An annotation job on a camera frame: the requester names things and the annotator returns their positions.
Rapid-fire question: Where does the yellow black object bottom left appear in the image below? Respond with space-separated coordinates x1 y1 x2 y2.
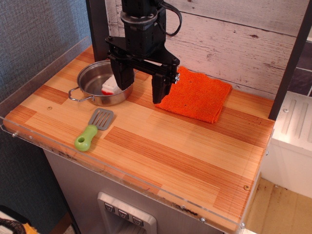
0 218 38 234

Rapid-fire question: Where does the clear acrylic table guard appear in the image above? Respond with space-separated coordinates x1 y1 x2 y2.
0 38 273 234

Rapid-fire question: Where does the dark left frame post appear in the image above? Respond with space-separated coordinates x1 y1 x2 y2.
86 0 109 61

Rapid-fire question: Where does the white toy sink unit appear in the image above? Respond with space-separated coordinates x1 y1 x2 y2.
260 92 312 197

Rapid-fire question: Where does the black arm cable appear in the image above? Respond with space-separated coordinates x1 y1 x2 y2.
156 0 183 37

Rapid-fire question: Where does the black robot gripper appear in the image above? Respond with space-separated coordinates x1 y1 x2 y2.
106 11 180 103

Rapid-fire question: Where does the green handled grey spatula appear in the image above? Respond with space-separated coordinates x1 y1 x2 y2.
74 108 114 152

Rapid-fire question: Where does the dark right frame post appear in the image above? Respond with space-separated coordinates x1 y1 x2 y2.
268 0 312 120

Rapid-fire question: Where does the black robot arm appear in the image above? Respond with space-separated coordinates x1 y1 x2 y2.
106 0 182 104

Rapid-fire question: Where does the white red apple slice toy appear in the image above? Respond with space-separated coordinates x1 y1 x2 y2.
101 75 122 96

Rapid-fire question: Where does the orange knitted cloth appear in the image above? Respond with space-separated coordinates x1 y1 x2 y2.
156 66 232 123

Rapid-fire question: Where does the dark frame post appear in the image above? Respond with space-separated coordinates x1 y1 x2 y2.
86 0 109 61
268 0 312 120

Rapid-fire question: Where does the silver dispenser button panel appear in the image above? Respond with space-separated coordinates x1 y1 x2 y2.
97 192 157 234

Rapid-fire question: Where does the grey toy fridge cabinet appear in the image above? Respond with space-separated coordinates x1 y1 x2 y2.
44 150 219 234

